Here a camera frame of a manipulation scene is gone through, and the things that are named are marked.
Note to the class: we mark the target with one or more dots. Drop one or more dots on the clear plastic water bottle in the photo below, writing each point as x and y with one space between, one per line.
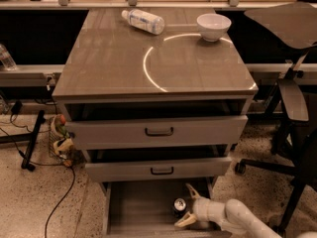
143 20

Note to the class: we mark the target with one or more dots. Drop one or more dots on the black stand leg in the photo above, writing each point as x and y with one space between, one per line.
30 138

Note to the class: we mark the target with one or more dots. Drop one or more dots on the wire basket with items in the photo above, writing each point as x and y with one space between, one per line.
63 146

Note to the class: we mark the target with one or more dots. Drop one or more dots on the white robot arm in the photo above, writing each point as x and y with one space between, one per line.
232 216

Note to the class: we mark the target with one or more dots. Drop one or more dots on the top drawer with handle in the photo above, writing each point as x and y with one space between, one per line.
153 133

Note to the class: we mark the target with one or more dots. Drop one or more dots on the open bottom drawer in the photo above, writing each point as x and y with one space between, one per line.
145 209

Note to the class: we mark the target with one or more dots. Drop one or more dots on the blue pepsi can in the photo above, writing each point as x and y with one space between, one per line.
179 207

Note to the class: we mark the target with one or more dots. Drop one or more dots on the grey drawer cabinet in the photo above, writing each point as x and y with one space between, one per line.
117 72

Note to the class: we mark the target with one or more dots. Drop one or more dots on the clear plastic cup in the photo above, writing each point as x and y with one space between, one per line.
6 59

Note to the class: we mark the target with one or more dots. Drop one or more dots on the white bowl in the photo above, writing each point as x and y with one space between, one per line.
212 27

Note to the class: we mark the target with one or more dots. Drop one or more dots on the middle drawer with handle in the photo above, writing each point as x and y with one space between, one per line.
168 169

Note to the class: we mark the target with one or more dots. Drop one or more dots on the drawer with handle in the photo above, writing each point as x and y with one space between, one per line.
153 133
168 169

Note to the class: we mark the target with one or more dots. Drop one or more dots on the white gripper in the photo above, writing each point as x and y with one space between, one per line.
200 208

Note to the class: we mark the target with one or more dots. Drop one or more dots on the black office chair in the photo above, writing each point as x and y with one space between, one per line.
296 25

